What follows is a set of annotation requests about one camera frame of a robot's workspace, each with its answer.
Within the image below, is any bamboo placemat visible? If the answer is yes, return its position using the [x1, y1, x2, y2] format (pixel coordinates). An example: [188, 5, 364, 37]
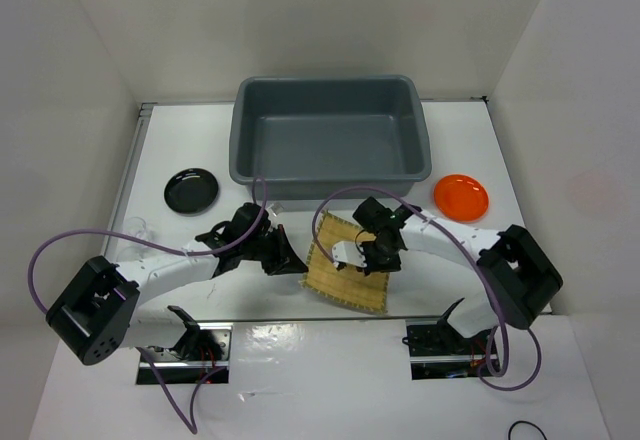
[301, 211, 389, 315]

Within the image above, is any black cable loop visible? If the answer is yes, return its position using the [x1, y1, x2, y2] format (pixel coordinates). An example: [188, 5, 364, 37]
[508, 420, 547, 440]

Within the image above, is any grey plastic bin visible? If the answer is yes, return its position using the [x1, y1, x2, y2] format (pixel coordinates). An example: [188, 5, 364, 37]
[229, 75, 433, 200]

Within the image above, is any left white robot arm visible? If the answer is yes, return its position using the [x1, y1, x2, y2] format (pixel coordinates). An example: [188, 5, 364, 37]
[45, 203, 308, 366]

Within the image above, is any black round plate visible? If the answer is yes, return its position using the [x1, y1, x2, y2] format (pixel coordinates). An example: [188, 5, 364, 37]
[163, 168, 219, 215]

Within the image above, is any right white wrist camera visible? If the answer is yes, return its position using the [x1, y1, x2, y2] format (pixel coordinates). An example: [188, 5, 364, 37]
[331, 241, 363, 267]

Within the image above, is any clear plastic cup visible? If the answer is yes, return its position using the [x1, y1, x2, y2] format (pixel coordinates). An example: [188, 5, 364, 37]
[122, 217, 154, 242]

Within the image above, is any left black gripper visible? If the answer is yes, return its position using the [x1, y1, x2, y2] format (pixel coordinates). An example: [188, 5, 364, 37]
[241, 224, 307, 276]

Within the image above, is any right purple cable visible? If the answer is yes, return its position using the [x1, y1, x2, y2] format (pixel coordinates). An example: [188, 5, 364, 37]
[311, 185, 544, 392]

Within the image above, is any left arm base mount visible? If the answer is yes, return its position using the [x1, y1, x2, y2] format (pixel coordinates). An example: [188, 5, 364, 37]
[136, 306, 232, 385]

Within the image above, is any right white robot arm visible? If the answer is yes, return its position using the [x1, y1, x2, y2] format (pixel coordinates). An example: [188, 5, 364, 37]
[330, 197, 563, 353]

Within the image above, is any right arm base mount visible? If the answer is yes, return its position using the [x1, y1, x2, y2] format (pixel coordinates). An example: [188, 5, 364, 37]
[402, 300, 500, 381]

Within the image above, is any orange plastic plate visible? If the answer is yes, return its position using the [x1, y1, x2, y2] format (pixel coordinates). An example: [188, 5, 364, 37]
[433, 174, 490, 223]

